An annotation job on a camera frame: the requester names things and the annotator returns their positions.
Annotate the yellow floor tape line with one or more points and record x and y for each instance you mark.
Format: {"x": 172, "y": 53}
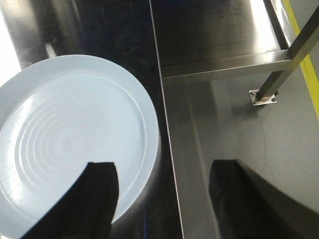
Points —
{"x": 306, "y": 39}

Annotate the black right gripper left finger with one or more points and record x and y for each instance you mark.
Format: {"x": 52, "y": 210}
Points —
{"x": 97, "y": 203}

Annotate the light blue plate robot-right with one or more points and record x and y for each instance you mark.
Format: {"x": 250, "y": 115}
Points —
{"x": 61, "y": 113}

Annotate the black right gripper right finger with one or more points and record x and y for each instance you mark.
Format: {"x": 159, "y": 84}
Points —
{"x": 234, "y": 202}

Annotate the steel table leg with foot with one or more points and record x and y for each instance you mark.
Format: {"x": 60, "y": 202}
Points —
{"x": 283, "y": 63}

